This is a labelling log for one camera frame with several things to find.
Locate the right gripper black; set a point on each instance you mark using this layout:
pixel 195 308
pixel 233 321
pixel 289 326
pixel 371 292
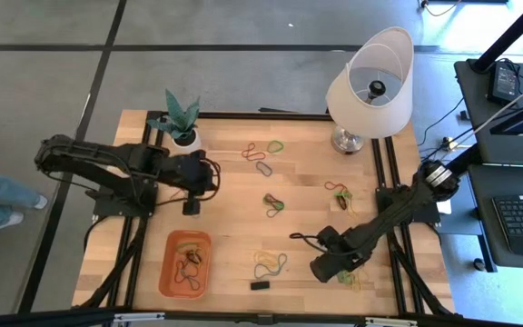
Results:
pixel 338 243

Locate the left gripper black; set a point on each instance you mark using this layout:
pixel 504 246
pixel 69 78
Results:
pixel 184 172

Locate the wide black rubber band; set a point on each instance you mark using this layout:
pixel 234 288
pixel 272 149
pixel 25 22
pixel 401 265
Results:
pixel 342 204

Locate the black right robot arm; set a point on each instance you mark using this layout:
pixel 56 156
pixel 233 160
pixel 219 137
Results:
pixel 393 213

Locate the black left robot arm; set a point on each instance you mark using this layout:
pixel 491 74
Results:
pixel 98 152

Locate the orange plastic bin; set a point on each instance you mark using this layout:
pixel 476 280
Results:
pixel 170 290

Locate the green plant in white pot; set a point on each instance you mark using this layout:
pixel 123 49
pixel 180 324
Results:
pixel 186 143

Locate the small black block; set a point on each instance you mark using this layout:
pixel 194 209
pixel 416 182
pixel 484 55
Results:
pixel 260 285

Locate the white paper sheet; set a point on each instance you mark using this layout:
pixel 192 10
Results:
pixel 446 206

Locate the black caster wheel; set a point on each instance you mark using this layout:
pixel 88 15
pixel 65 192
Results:
pixel 479 264

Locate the white shade silver table lamp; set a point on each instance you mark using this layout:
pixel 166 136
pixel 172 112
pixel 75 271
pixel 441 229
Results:
pixel 370 118

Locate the yellow power plug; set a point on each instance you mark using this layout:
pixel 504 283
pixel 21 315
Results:
pixel 450 144

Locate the black diagonal desk bar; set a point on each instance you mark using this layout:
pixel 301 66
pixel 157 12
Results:
pixel 468 159

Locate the small black floor box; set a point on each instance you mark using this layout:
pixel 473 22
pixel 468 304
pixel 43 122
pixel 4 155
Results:
pixel 464 115

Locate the black desk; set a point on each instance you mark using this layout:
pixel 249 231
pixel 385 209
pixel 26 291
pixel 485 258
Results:
pixel 470 91

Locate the black power adapter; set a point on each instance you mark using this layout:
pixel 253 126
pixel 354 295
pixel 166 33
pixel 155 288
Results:
pixel 504 82

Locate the thick black pole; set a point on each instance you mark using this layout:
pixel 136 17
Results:
pixel 511 34

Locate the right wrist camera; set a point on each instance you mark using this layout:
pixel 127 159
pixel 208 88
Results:
pixel 313 242

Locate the black frame rail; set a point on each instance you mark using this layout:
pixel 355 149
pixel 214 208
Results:
pixel 158 138
pixel 243 116
pixel 145 137
pixel 417 295
pixel 400 295

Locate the small grey centre bracket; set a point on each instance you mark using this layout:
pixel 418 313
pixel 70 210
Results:
pixel 265 319

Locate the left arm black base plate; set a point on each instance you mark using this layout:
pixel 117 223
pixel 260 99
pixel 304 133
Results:
pixel 107 210

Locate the silver metal bracket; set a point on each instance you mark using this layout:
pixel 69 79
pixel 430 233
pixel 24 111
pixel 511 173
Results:
pixel 391 322
pixel 139 317

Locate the black overhead frame bar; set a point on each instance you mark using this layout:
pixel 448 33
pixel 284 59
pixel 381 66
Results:
pixel 225 319

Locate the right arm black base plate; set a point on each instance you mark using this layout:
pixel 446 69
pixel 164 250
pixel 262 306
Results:
pixel 427 217

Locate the black diagonal frame strut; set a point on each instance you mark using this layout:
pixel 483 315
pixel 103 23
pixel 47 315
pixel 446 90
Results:
pixel 438 295
pixel 102 279

